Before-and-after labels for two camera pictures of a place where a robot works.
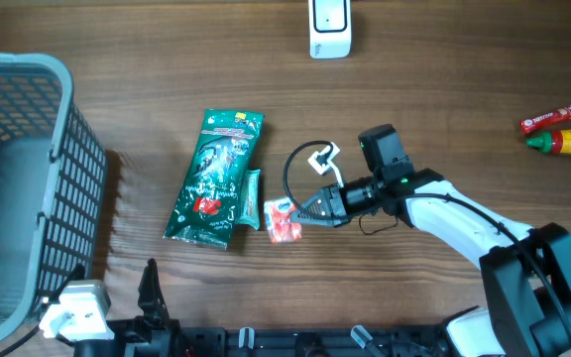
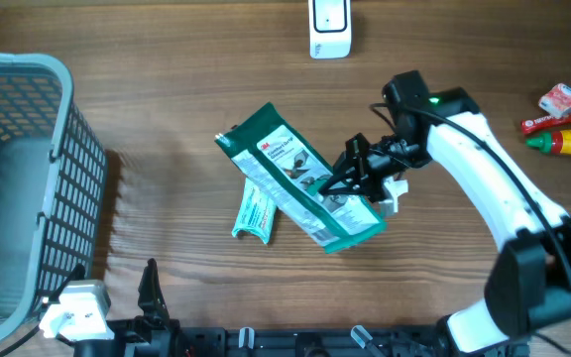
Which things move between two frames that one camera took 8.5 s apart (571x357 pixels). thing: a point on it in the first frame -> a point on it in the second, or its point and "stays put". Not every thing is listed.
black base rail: (159, 340) stays put
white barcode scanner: (329, 29) stays put
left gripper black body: (136, 330) stays put
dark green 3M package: (228, 148) -> (290, 174)
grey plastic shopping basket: (37, 190) stays put
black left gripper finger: (150, 296) stays put
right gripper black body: (358, 195) -> (388, 157)
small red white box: (277, 218) -> (560, 101)
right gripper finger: (322, 209) -> (350, 173)
